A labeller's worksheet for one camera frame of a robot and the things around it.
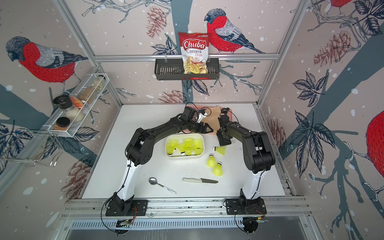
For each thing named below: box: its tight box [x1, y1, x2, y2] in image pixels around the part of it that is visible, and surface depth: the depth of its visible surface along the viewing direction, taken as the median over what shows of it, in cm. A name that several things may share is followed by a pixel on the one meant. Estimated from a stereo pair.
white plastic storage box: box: [164, 133, 205, 159], surface depth 92 cm
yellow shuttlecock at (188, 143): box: [184, 137, 194, 156], surface depth 92 cm
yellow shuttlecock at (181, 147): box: [177, 143, 186, 156], surface depth 92 cm
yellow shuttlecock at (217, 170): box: [212, 161, 223, 177], surface depth 87 cm
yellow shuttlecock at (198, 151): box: [194, 148, 204, 156], surface depth 90 cm
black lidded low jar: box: [54, 117, 71, 131], surface depth 61 cm
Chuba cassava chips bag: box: [178, 31, 210, 74], surface depth 85 cm
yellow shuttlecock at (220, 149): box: [212, 146, 226, 155], surface depth 92 cm
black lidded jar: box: [53, 95, 73, 109], surface depth 66 cm
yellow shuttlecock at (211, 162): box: [206, 154, 217, 168], surface depth 91 cm
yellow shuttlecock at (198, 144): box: [193, 139, 204, 151], surface depth 94 cm
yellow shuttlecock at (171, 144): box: [165, 139, 179, 155], surface depth 94 cm
